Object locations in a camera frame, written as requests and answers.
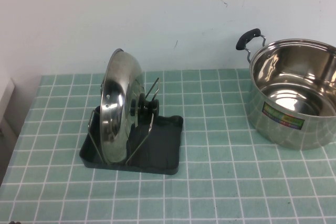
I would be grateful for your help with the stainless steel pot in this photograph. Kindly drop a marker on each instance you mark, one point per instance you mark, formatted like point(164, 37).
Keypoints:
point(278, 132)

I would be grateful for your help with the green checked tablecloth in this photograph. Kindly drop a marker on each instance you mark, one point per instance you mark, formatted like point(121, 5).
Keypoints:
point(210, 182)

